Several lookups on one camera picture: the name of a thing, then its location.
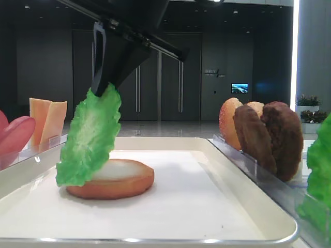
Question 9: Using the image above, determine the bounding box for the round bottom bun slice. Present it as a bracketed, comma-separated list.
[66, 159, 155, 200]

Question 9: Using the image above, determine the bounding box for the small wall display screen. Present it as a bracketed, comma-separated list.
[231, 83, 248, 94]

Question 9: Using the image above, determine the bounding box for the green lettuce leaf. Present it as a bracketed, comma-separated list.
[297, 117, 330, 246]
[55, 84, 122, 187]

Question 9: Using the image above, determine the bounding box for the cheese slice right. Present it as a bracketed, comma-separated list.
[40, 101, 67, 143]

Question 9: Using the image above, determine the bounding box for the white tray liner paper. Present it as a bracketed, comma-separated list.
[1, 151, 264, 241]

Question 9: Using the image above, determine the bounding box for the dark door left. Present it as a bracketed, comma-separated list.
[72, 29, 115, 122]

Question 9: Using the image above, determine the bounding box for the brown meat patty left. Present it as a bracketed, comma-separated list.
[233, 104, 277, 175]

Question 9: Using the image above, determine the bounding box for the cheese slice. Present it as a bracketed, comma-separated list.
[40, 101, 67, 143]
[29, 98, 52, 146]

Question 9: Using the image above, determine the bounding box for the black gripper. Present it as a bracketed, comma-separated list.
[60, 1, 189, 97]

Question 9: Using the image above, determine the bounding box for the green lettuce leaf in rack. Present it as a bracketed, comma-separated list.
[297, 117, 330, 246]

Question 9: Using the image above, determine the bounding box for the white rectangular tray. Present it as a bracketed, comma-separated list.
[1, 137, 298, 247]

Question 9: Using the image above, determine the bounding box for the brown meat patty right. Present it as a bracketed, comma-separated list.
[261, 101, 304, 182]

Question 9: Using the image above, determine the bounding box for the red tomato slice rear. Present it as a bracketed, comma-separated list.
[0, 111, 9, 133]

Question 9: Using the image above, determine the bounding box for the red tomato slice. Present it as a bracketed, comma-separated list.
[1, 116, 36, 155]
[0, 111, 9, 133]

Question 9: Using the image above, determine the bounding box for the dark door right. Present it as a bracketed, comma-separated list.
[161, 34, 202, 121]

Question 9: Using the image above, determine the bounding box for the clear acrylic rack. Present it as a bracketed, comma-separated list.
[210, 135, 330, 247]
[1, 134, 68, 170]

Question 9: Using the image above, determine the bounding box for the red tomato slice front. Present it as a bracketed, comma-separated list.
[1, 116, 36, 155]

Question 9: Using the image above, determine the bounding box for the dark door middle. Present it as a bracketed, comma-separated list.
[118, 50, 158, 122]

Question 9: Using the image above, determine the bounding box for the clear acrylic rack left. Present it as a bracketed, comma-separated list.
[1, 134, 68, 170]

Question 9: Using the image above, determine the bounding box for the cheese slice left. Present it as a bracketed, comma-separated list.
[29, 98, 52, 146]

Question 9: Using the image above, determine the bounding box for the clear acrylic rack right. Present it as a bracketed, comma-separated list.
[210, 135, 330, 247]

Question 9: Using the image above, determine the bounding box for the sesame top bun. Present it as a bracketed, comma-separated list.
[219, 98, 243, 150]

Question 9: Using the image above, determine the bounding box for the brown meat patty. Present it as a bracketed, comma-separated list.
[233, 104, 277, 175]
[261, 101, 304, 182]

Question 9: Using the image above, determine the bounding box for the dark door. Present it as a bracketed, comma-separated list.
[72, 29, 115, 122]
[161, 34, 202, 121]
[118, 50, 158, 122]

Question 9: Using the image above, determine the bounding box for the potted plants planter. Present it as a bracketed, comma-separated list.
[296, 95, 327, 134]

